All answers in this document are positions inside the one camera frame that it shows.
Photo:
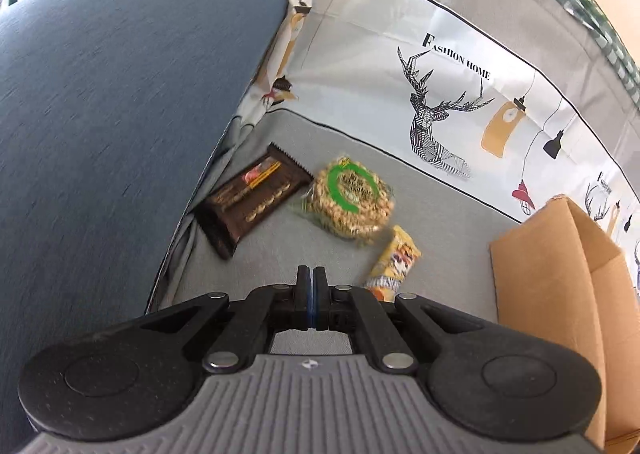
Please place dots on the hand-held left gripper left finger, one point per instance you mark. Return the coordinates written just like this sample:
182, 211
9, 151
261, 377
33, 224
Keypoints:
304, 299

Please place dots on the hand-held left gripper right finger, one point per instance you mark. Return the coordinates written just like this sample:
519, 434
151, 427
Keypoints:
321, 299

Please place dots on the brown cardboard box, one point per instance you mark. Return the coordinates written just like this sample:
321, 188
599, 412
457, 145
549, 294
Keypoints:
540, 274

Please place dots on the yellow snack packet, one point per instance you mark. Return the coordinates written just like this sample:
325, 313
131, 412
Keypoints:
395, 259

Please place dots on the green label rice cracker packet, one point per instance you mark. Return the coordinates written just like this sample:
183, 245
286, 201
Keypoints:
350, 194

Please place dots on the dark brown chocolate packet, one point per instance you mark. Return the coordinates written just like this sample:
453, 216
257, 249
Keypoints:
250, 199

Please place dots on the deer print sofa cover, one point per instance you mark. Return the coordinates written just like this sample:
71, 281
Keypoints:
380, 34

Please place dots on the blue fabric cushion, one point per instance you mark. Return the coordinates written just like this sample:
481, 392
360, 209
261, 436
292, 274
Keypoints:
110, 109

